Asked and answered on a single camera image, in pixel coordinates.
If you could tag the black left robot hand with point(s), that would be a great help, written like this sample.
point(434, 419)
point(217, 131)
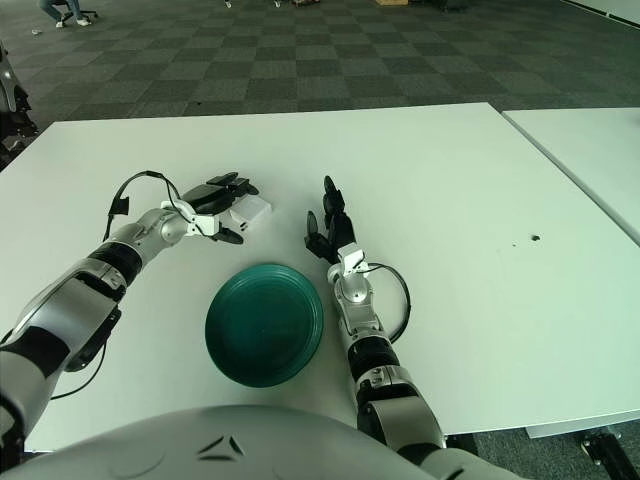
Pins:
point(210, 197)

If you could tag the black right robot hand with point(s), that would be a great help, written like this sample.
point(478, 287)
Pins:
point(337, 235)

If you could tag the white charger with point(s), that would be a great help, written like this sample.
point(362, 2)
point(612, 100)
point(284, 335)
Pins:
point(255, 210)

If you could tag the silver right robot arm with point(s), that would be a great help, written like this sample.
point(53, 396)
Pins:
point(370, 345)

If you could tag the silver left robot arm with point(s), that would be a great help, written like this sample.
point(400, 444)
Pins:
point(75, 300)

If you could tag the green plate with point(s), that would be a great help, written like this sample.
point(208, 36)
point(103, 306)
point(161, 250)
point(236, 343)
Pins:
point(264, 325)

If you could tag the cardboard box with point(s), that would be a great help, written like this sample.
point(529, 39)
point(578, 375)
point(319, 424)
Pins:
point(392, 2)

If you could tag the grey robot torso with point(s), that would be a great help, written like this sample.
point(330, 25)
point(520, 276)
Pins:
point(210, 445)

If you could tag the seated person in jeans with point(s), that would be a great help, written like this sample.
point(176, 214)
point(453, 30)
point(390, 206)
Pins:
point(52, 9)

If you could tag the black table frame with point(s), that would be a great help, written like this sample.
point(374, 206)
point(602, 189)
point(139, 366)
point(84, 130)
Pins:
point(607, 452)

